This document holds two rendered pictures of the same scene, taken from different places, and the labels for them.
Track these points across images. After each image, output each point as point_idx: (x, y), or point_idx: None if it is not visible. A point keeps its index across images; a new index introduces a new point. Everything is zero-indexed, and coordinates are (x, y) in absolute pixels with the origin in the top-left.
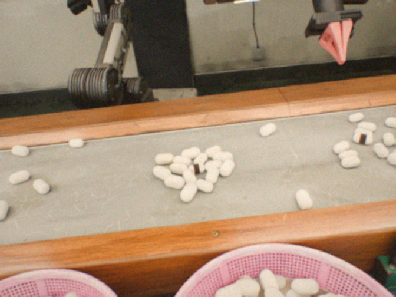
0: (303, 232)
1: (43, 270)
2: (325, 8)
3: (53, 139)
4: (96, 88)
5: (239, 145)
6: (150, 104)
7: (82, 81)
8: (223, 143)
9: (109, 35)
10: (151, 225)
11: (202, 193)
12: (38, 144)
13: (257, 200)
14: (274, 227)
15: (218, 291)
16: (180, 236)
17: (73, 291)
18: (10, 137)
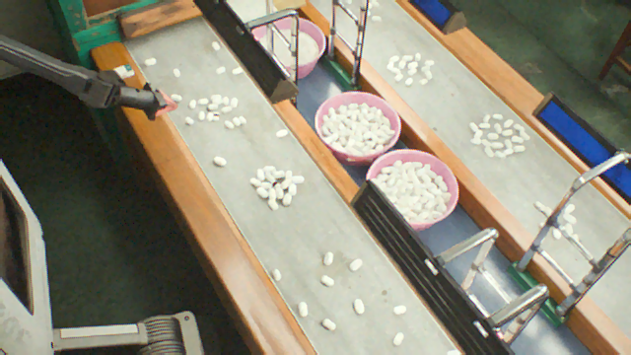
0: (307, 127)
1: None
2: (149, 98)
3: (278, 297)
4: (177, 326)
5: (239, 175)
6: (208, 245)
7: (175, 342)
8: (240, 183)
9: (87, 337)
10: (324, 188)
11: (292, 177)
12: (287, 308)
13: (286, 153)
14: (309, 136)
15: (343, 151)
16: (330, 166)
17: None
18: (294, 328)
